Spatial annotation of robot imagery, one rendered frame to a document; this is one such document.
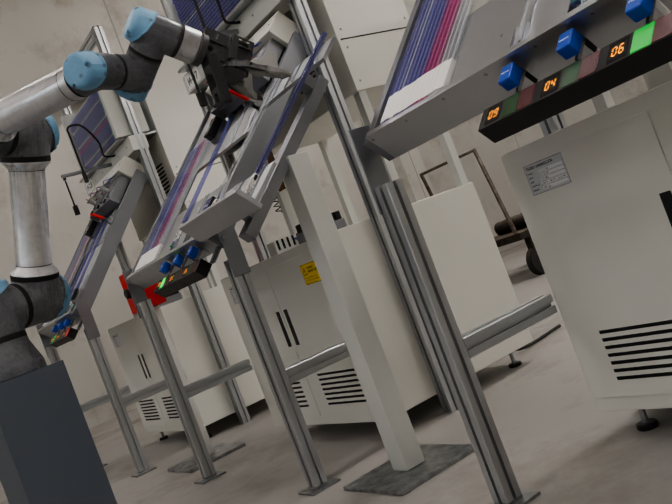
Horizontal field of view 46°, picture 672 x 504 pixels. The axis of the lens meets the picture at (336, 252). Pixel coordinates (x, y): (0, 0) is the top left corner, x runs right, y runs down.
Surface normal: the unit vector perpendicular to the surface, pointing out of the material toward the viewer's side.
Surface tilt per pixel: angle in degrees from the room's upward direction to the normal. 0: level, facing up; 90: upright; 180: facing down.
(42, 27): 90
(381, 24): 90
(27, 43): 90
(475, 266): 90
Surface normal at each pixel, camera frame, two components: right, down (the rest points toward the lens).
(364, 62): 0.52, -0.21
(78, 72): -0.46, 0.17
